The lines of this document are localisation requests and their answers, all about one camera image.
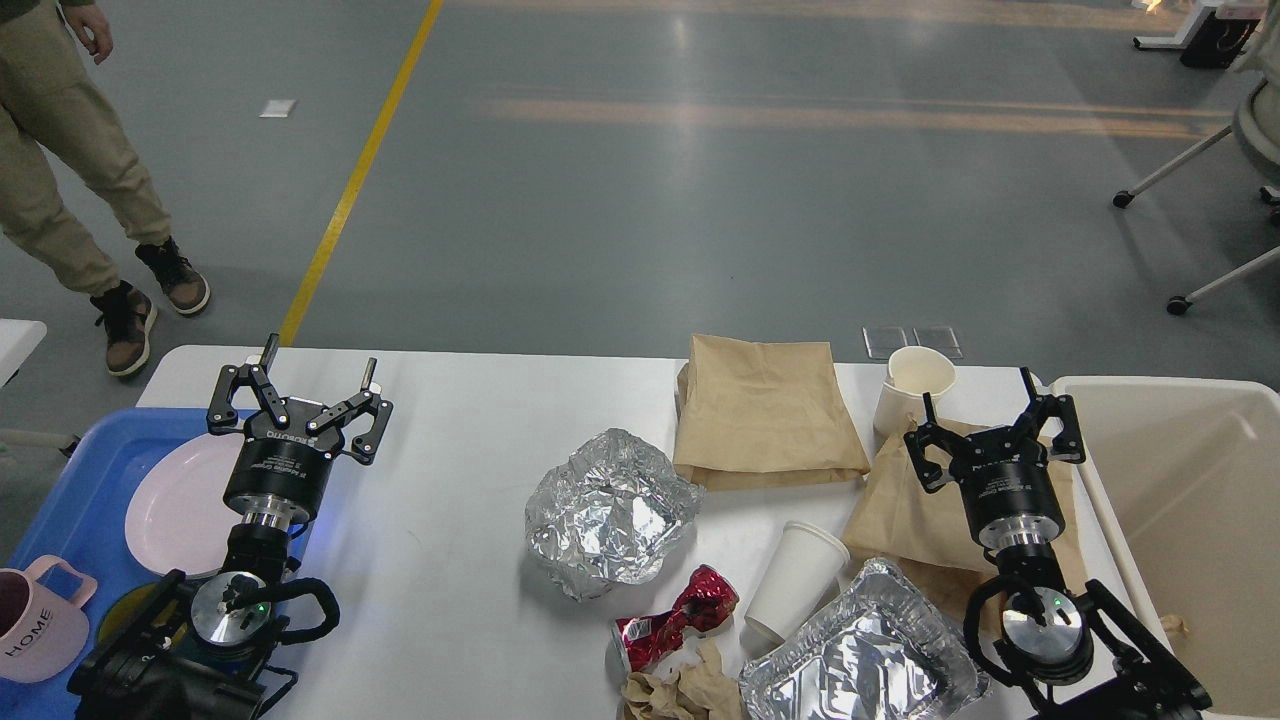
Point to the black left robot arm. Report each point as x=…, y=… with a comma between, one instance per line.
x=196, y=648

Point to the crumpled brown paper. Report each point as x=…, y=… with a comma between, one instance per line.
x=692, y=691

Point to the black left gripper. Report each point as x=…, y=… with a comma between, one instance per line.
x=285, y=465

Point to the floor outlet plates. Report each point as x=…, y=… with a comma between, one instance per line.
x=882, y=341

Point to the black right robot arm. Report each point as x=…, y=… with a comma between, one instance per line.
x=1074, y=655

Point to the aluminium foil tray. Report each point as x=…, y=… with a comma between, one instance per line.
x=880, y=650

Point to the pink HOME mug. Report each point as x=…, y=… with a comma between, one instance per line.
x=42, y=632

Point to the white desk leg far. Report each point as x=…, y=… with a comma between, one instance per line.
x=1213, y=36

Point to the person in khaki trousers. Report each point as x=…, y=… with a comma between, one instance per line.
x=53, y=109

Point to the brown paper bag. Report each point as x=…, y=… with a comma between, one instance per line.
x=928, y=536
x=755, y=415

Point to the white paper cup lying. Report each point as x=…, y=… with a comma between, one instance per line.
x=806, y=560

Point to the blue plastic tray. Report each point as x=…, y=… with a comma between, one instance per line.
x=83, y=522

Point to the white paper cup upright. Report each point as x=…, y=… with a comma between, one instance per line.
x=911, y=372

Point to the crumpled aluminium foil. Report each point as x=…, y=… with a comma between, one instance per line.
x=609, y=515

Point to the pink plate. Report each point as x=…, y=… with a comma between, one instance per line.
x=191, y=513

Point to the beige plastic bin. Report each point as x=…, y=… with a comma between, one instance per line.
x=1186, y=476

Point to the crushed red can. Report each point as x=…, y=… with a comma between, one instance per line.
x=706, y=602

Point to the dark teal mug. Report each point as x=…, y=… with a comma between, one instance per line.
x=121, y=615

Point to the white table edge left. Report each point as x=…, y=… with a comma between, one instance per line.
x=19, y=338

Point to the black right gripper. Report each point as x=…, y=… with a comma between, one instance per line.
x=1008, y=490

